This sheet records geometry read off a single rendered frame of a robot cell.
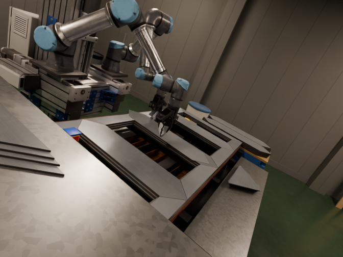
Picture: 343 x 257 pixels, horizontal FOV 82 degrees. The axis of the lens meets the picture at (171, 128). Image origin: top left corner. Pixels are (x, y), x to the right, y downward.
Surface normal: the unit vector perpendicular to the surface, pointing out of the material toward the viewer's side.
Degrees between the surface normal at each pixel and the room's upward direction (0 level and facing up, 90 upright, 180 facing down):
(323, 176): 90
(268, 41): 90
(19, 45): 90
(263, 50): 90
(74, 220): 0
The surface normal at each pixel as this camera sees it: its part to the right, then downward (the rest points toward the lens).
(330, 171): -0.33, 0.24
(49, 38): -0.15, 0.41
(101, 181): 0.37, -0.86
